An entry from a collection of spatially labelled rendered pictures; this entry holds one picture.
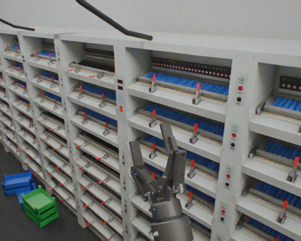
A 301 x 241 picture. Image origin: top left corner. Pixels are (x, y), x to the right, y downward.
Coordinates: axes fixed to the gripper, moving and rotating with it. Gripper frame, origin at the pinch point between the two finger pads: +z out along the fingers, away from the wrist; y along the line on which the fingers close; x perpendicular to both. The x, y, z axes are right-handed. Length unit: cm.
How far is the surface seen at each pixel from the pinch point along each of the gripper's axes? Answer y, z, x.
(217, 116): -8.8, 10.5, -46.6
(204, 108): -12.5, 15.7, -45.1
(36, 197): -233, 13, -36
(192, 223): -60, -33, -69
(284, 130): 13, -4, -49
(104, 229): -165, -30, -69
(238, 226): -28, -36, -64
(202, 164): -36, -4, -61
